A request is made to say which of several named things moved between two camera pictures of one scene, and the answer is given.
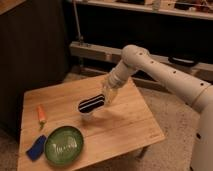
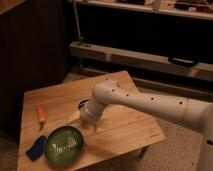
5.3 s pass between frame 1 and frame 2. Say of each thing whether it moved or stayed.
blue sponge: stayed
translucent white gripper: moved
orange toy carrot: stayed
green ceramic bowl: stayed
